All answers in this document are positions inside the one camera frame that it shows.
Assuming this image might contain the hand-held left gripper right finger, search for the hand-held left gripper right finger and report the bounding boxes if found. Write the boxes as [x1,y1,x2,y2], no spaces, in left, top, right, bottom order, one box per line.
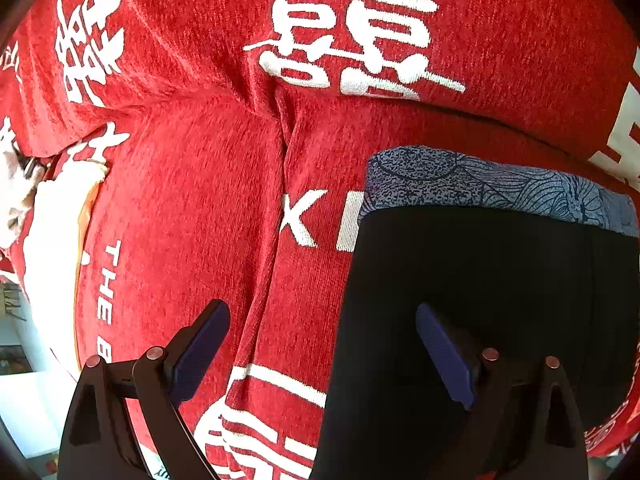
[415,302,590,480]

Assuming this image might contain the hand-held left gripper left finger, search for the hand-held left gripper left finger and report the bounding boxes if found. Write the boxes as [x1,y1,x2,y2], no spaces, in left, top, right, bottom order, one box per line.
[57,298,232,480]

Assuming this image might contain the black pants with patterned waistband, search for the black pants with patterned waistband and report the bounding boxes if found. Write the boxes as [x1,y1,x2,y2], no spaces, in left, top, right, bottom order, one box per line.
[309,146,640,480]

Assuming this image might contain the red printed blanket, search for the red printed blanket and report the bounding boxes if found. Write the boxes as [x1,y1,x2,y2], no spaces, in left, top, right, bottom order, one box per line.
[0,0,640,480]

